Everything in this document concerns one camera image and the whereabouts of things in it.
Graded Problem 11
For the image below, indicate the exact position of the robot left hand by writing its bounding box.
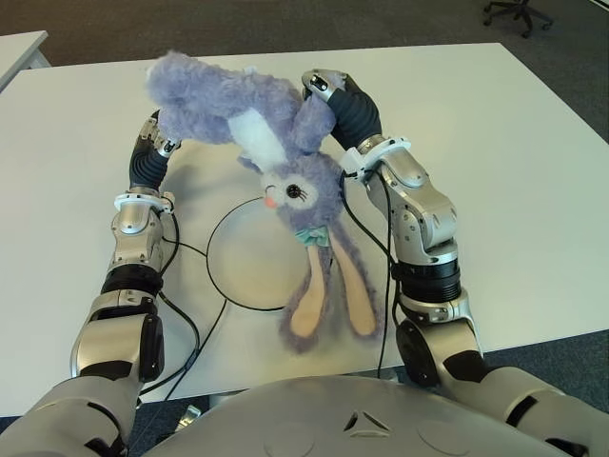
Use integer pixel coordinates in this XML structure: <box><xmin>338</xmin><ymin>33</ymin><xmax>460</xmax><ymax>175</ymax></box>
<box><xmin>128</xmin><ymin>109</ymin><xmax>183</xmax><ymax>190</ymax></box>

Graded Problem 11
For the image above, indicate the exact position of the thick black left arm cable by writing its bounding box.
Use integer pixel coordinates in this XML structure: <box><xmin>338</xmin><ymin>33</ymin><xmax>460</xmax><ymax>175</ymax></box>
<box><xmin>137</xmin><ymin>289</ymin><xmax>200</xmax><ymax>392</ymax></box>

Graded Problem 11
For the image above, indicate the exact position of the metal bracket under table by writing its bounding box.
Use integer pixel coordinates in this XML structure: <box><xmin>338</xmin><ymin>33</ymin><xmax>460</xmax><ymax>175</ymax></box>
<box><xmin>175</xmin><ymin>404</ymin><xmax>202</xmax><ymax>430</ymax></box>

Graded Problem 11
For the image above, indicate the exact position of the long black right arm cable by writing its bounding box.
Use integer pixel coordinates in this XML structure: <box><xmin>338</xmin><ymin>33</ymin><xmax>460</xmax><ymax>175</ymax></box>
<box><xmin>340</xmin><ymin>173</ymin><xmax>399</xmax><ymax>380</ymax></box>

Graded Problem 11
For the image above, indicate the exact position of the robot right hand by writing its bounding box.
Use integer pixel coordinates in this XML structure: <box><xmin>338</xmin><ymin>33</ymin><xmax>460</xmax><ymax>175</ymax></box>
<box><xmin>301</xmin><ymin>69</ymin><xmax>384</xmax><ymax>149</ymax></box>

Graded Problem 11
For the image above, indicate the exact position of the silver robot torso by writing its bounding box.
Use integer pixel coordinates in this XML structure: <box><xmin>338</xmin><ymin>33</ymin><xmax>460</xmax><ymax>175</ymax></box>
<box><xmin>142</xmin><ymin>373</ymin><xmax>567</xmax><ymax>457</ymax></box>

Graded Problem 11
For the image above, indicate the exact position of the white plate black rim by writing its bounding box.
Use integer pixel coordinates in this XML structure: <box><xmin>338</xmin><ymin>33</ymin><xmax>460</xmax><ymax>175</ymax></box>
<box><xmin>206</xmin><ymin>197</ymin><xmax>315</xmax><ymax>312</ymax></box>

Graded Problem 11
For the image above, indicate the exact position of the black office chair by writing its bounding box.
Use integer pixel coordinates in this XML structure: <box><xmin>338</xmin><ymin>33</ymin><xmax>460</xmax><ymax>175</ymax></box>
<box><xmin>482</xmin><ymin>0</ymin><xmax>555</xmax><ymax>39</ymax></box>

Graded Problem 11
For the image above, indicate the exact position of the white neighbouring desk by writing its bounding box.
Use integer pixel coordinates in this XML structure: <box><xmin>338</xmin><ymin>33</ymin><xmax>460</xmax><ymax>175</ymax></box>
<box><xmin>0</xmin><ymin>30</ymin><xmax>51</xmax><ymax>94</ymax></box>

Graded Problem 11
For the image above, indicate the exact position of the white table leg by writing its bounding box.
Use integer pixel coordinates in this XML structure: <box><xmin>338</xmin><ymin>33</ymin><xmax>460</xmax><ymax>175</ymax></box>
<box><xmin>206</xmin><ymin>392</ymin><xmax>244</xmax><ymax>410</ymax></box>

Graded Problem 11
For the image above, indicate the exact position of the purple plush bunny doll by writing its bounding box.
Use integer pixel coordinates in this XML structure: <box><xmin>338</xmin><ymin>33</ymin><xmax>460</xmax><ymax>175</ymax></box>
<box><xmin>144</xmin><ymin>50</ymin><xmax>386</xmax><ymax>354</ymax></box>

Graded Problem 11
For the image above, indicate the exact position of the short black right wrist cable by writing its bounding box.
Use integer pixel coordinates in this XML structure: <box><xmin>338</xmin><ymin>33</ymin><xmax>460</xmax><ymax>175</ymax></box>
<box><xmin>375</xmin><ymin>169</ymin><xmax>396</xmax><ymax>268</ymax></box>

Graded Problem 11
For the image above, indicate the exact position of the thin black looping cable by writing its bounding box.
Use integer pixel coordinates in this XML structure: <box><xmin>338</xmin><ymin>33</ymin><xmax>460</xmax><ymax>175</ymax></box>
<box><xmin>161</xmin><ymin>237</ymin><xmax>232</xmax><ymax>400</ymax></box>

